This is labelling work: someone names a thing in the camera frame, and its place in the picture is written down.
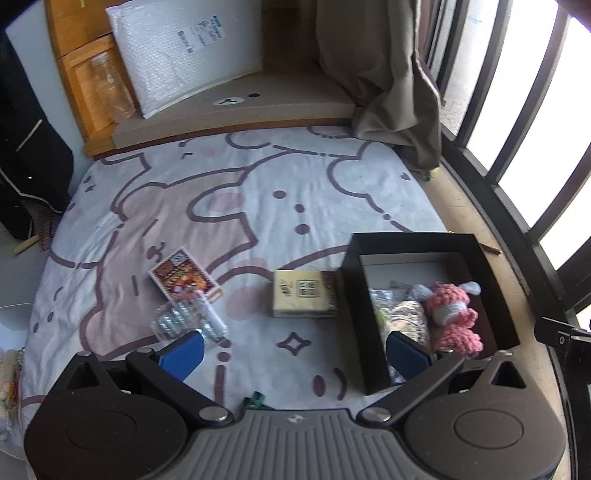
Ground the red card box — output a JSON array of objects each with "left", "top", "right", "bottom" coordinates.
[{"left": 148, "top": 248, "right": 222, "bottom": 303}]

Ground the beige curtain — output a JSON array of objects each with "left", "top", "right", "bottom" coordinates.
[{"left": 316, "top": 0, "right": 443, "bottom": 171}]

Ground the black cardboard box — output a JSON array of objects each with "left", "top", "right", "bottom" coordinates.
[{"left": 341, "top": 232, "right": 520, "bottom": 397}]

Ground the beige small carton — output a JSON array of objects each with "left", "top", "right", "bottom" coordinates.
[{"left": 271, "top": 269, "right": 341, "bottom": 319}]

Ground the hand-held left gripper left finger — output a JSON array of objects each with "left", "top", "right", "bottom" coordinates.
[{"left": 51, "top": 330, "right": 234, "bottom": 428}]

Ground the brown brush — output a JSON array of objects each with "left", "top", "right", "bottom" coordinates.
[{"left": 37, "top": 208, "right": 63, "bottom": 252}]

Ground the black jacket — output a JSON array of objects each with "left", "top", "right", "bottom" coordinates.
[{"left": 0, "top": 30, "right": 75, "bottom": 241}]

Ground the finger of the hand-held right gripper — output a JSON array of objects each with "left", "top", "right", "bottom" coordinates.
[{"left": 534, "top": 316, "right": 591, "bottom": 393}]

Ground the wooden cabinet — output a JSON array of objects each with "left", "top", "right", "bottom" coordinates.
[{"left": 44, "top": 0, "right": 324, "bottom": 158}]

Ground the white bubble mailer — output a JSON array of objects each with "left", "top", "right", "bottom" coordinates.
[{"left": 105, "top": 0, "right": 264, "bottom": 120}]

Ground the pink crochet doll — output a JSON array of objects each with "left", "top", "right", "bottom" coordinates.
[{"left": 412, "top": 281, "right": 485, "bottom": 357}]

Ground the clear plastic blister pack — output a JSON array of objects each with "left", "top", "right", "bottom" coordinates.
[{"left": 151, "top": 293, "right": 229, "bottom": 352}]

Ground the bag of rubber bands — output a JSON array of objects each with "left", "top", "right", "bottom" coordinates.
[{"left": 369, "top": 286, "right": 432, "bottom": 386}]

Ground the clear plastic jar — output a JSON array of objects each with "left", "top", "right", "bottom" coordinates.
[{"left": 90, "top": 52, "right": 137, "bottom": 124}]

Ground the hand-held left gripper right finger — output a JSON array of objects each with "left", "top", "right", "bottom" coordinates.
[{"left": 358, "top": 331, "right": 536, "bottom": 425}]

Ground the wooden stick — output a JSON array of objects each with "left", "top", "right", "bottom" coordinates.
[{"left": 13, "top": 235, "right": 44, "bottom": 256}]

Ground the black window railing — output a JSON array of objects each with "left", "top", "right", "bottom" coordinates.
[{"left": 416, "top": 0, "right": 591, "bottom": 480}]

